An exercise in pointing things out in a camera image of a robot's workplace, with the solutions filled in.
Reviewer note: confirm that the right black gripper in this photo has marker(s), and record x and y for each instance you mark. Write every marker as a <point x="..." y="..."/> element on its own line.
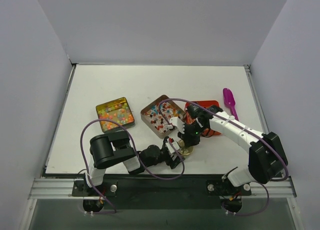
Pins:
<point x="188" y="137"/>

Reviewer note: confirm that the gold jar lid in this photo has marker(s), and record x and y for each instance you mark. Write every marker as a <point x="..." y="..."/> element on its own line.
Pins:
<point x="183" y="150"/>

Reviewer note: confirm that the beige tin with lollipops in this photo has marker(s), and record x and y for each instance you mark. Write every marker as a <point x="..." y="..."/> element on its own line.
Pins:
<point x="157" y="114"/>

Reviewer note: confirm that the purple plastic scoop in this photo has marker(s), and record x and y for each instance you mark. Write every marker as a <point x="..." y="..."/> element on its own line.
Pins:
<point x="230" y="102"/>

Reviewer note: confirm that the gold tin with star candies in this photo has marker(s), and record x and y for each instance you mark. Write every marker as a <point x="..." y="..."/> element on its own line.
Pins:
<point x="118" y="111"/>

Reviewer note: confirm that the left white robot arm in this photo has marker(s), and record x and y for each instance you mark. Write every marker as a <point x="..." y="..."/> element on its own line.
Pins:
<point x="110" y="149"/>

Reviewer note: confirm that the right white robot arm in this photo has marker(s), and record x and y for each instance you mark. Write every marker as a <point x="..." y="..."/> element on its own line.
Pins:
<point x="266" y="156"/>

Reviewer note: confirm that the orange tray with lollipops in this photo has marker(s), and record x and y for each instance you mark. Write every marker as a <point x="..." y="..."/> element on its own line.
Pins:
<point x="207" y="133"/>

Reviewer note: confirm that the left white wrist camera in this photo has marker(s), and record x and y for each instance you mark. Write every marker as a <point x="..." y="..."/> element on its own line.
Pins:
<point x="172" y="146"/>

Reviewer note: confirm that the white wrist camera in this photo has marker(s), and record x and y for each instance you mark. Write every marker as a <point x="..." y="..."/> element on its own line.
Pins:
<point x="176" y="122"/>
<point x="172" y="146"/>

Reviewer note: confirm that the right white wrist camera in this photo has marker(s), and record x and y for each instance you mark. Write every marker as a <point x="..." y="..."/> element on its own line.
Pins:
<point x="176" y="122"/>

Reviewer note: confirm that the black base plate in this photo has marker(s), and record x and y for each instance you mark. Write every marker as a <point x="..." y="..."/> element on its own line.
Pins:
<point x="160" y="201"/>

